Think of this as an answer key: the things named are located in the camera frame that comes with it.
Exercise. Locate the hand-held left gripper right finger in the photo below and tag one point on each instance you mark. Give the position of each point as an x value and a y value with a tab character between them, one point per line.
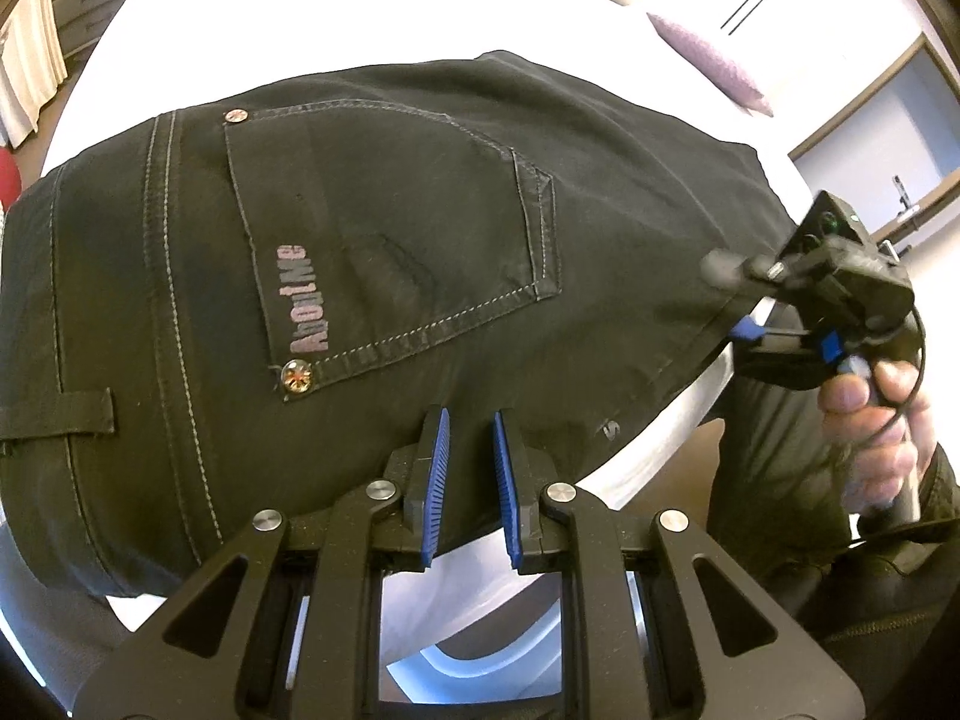
505	495

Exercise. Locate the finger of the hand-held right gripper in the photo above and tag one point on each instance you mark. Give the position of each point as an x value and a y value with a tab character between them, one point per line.
784	366
747	329

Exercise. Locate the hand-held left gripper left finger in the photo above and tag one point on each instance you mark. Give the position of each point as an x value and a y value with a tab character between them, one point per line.
436	487

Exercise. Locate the black jeans pants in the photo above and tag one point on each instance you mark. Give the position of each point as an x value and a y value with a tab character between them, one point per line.
360	300

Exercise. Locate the person's right hand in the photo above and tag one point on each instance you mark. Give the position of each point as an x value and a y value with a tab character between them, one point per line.
870	435

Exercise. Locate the person's dark clothing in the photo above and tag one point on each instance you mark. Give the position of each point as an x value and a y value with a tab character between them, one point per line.
772	480

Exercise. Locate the purple pillow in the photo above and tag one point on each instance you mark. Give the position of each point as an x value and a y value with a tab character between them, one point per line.
709	64

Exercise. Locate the white bed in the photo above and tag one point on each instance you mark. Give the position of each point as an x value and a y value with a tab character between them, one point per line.
360	7

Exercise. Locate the red round object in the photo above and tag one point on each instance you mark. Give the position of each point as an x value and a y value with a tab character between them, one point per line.
7	174

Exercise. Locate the cream curtain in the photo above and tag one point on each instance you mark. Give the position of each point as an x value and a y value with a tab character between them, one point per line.
30	79

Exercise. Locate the grey dresser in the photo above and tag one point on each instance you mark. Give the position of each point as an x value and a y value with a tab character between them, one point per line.
86	4

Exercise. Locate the grey door with wooden frame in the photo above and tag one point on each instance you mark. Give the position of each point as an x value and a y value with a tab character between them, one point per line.
885	135

